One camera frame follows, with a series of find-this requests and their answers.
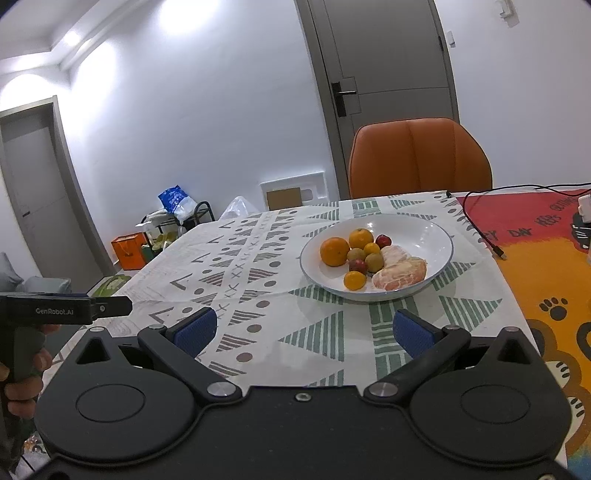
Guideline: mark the grey cushion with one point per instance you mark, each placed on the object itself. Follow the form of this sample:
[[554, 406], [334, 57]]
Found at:
[[9, 272], [46, 285]]

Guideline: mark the small red fruit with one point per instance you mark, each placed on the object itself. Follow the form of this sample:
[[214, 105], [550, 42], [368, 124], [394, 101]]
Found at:
[[356, 266]]

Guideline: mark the patterned tablecloth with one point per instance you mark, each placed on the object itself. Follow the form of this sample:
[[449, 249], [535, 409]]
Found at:
[[258, 258]]

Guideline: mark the white power adapter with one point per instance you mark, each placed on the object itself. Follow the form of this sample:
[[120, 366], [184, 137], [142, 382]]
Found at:
[[584, 205]]

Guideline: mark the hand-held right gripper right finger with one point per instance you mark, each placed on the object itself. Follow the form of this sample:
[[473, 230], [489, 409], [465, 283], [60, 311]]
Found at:
[[413, 332]]

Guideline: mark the grey door with lock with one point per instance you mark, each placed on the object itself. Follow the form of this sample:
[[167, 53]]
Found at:
[[392, 50]]

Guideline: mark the orange box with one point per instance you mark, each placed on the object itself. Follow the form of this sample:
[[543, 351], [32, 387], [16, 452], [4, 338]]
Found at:
[[128, 251]]

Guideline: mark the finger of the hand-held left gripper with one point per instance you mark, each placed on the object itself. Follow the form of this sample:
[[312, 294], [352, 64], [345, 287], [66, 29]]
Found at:
[[113, 306]]

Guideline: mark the bag of yellow-green produce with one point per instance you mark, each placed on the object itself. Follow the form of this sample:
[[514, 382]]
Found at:
[[161, 242]]

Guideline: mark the red and orange printed mat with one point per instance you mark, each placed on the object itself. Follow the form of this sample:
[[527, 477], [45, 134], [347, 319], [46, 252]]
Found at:
[[545, 267]]

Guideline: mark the pale peeled citrus segment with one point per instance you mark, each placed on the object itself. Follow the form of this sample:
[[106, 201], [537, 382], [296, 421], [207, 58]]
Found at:
[[396, 255]]

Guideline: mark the kiwi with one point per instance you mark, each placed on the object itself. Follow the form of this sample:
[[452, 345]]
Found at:
[[374, 262], [355, 254]]

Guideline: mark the orange peeled citrus segment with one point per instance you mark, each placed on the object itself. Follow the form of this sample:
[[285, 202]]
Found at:
[[399, 276]]

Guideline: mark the dark red plum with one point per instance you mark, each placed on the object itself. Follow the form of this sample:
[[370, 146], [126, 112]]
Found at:
[[383, 241]]

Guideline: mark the clear plastic bag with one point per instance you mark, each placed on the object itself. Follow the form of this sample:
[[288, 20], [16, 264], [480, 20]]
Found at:
[[238, 208]]

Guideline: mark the orange chair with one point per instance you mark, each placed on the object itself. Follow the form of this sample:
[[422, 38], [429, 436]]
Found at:
[[415, 157]]

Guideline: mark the brown cardboard piece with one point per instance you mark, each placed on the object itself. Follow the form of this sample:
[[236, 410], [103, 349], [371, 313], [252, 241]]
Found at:
[[284, 198]]

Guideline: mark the green floor mat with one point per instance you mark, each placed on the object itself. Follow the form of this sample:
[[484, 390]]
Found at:
[[111, 285]]

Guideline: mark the orange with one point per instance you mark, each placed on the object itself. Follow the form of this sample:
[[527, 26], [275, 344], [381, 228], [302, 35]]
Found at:
[[361, 237], [334, 251]]

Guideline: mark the white foam packaging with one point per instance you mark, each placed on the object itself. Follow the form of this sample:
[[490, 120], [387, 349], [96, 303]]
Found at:
[[314, 182]]

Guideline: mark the blue and white bag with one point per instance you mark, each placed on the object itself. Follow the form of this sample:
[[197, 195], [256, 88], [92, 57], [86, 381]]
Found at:
[[175, 201]]

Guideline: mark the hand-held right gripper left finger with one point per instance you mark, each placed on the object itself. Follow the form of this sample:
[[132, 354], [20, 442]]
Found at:
[[196, 330]]

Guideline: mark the person's left hand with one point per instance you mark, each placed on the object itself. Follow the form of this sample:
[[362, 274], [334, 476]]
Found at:
[[23, 399]]

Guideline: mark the white plate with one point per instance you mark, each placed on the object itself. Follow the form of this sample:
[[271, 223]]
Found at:
[[429, 244]]

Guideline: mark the black metal rack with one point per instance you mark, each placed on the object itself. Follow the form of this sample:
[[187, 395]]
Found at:
[[203, 214]]

